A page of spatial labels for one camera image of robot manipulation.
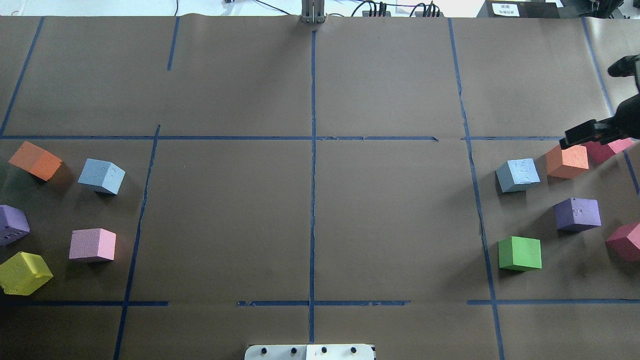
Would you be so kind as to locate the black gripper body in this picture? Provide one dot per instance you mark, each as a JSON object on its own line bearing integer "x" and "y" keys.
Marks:
{"x": 629, "y": 120}

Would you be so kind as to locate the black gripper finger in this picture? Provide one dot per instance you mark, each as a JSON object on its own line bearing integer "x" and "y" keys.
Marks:
{"x": 580, "y": 134}

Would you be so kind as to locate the light blue block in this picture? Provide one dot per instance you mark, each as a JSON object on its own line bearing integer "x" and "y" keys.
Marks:
{"x": 101, "y": 176}
{"x": 517, "y": 175}

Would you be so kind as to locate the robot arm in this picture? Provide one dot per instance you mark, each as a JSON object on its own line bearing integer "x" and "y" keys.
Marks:
{"x": 625, "y": 122}

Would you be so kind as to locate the dark red foam block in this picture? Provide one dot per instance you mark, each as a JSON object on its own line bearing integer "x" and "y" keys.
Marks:
{"x": 600, "y": 153}
{"x": 625, "y": 241}

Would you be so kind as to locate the orange foam block right side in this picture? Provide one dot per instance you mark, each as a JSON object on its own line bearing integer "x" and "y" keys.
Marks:
{"x": 567, "y": 163}

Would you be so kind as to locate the orange foam block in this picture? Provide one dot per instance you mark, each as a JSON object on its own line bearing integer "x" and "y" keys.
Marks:
{"x": 36, "y": 161}
{"x": 567, "y": 163}

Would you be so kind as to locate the purple foam block right side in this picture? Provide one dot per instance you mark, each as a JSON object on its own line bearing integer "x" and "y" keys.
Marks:
{"x": 577, "y": 214}

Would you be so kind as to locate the purple foam block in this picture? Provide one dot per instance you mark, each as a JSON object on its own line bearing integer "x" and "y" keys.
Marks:
{"x": 13, "y": 225}
{"x": 577, "y": 214}

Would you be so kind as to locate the green foam block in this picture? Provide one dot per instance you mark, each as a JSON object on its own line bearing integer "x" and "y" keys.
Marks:
{"x": 519, "y": 254}

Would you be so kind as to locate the pink foam block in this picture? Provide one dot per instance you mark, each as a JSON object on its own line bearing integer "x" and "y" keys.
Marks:
{"x": 92, "y": 245}

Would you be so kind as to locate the orange foam block left side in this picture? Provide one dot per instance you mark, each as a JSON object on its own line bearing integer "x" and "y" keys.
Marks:
{"x": 36, "y": 161}

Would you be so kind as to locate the purple foam block left side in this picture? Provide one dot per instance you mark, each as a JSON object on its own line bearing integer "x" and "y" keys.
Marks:
{"x": 13, "y": 225}

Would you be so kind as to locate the yellow foam block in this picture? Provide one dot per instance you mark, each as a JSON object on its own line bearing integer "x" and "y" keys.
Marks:
{"x": 23, "y": 274}

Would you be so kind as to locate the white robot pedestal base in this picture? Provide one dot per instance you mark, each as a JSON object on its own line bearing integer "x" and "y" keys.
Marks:
{"x": 340, "y": 351}

